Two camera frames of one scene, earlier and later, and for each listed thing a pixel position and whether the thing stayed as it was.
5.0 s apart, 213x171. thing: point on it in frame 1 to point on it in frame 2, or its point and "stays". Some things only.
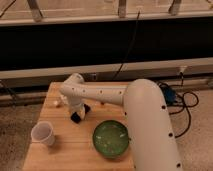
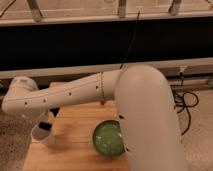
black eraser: [75, 116] to [44, 125]
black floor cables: [176, 94] stays
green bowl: [110, 138] stays
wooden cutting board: [73, 146] stays
